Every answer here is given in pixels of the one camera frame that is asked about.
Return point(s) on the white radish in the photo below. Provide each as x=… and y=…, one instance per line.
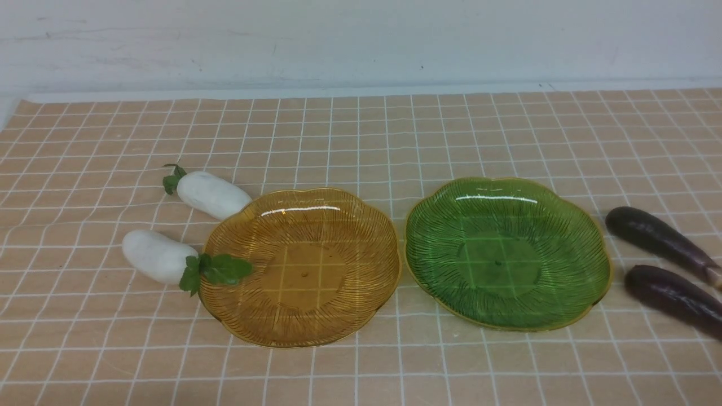
x=174, y=263
x=206, y=192

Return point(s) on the purple eggplant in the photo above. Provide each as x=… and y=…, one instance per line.
x=675, y=296
x=652, y=234

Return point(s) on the amber glass plate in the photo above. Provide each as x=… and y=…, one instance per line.
x=300, y=268

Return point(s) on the green glass plate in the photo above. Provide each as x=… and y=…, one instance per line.
x=507, y=254

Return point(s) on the checkered orange tablecloth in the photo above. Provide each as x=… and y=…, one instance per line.
x=80, y=327

